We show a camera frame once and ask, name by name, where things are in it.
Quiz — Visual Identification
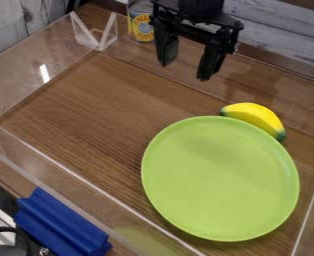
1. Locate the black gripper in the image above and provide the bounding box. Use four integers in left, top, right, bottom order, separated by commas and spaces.
151, 0, 244, 81

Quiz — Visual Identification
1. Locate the yellow toy banana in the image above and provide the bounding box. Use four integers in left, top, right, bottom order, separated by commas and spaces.
220, 102, 287, 142

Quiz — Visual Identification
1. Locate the green round plate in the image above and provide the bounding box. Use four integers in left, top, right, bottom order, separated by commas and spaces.
141, 116, 300, 242

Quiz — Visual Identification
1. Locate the yellow labelled tin can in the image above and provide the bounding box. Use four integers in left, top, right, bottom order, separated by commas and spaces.
127, 0, 155, 43

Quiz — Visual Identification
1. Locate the blue plastic block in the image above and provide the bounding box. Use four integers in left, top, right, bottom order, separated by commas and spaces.
14, 188, 112, 256

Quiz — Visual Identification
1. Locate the clear acrylic corner bracket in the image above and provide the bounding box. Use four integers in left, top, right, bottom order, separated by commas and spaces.
70, 12, 117, 52

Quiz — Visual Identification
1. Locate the clear acrylic enclosure wall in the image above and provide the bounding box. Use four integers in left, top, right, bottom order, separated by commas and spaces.
0, 126, 205, 256

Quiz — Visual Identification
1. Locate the black cable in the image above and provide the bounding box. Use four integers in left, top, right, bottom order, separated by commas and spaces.
0, 226, 30, 256

